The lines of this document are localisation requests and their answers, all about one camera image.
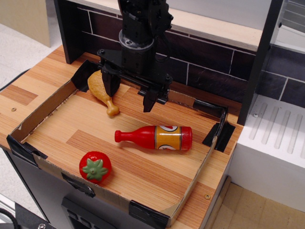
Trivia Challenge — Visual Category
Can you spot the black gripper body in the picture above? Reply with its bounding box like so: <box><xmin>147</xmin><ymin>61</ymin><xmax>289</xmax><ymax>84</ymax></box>
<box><xmin>97</xmin><ymin>45</ymin><xmax>173</xmax><ymax>104</ymax></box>

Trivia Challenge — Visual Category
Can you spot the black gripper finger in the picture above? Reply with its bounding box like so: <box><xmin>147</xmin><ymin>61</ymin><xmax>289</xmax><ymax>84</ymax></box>
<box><xmin>102</xmin><ymin>71</ymin><xmax>121</xmax><ymax>97</ymax></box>
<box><xmin>143</xmin><ymin>90</ymin><xmax>157</xmax><ymax>113</ymax></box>

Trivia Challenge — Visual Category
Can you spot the red hot sauce bottle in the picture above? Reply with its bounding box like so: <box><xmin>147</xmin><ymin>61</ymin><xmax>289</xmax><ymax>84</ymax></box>
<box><xmin>114</xmin><ymin>125</ymin><xmax>193</xmax><ymax>150</ymax></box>

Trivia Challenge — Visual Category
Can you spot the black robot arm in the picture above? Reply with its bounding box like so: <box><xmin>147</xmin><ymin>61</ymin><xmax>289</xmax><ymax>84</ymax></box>
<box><xmin>97</xmin><ymin>0</ymin><xmax>173</xmax><ymax>112</ymax></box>

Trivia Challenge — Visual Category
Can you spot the cardboard fence with black tape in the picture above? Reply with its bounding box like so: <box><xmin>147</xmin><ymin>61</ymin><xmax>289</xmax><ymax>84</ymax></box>
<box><xmin>7</xmin><ymin>61</ymin><xmax>238</xmax><ymax>229</ymax></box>

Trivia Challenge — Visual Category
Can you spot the yellow toy chicken drumstick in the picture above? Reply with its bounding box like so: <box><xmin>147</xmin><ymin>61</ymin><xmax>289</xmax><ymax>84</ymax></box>
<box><xmin>87</xmin><ymin>70</ymin><xmax>120</xmax><ymax>116</ymax></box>

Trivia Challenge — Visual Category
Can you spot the red toy strawberry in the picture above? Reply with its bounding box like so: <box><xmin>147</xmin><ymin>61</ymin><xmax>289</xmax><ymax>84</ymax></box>
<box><xmin>79</xmin><ymin>151</ymin><xmax>112</xmax><ymax>184</ymax></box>

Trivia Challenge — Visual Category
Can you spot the light wooden shelf board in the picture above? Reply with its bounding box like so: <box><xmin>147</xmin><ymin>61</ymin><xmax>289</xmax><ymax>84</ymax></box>
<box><xmin>66</xmin><ymin>0</ymin><xmax>263</xmax><ymax>52</ymax></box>

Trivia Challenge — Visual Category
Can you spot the black toy stove panel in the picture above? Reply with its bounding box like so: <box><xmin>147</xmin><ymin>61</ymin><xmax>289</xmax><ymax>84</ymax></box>
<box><xmin>61</xmin><ymin>197</ymin><xmax>120</xmax><ymax>229</ymax></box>

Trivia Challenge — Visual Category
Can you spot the white toy sink drainboard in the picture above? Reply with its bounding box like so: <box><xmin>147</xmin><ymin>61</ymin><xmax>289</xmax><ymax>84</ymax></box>
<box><xmin>229</xmin><ymin>95</ymin><xmax>305</xmax><ymax>211</ymax></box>

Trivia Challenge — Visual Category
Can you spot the black shelf frame post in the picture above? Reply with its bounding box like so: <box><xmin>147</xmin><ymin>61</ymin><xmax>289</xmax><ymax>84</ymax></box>
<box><xmin>237</xmin><ymin>0</ymin><xmax>287</xmax><ymax>125</ymax></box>

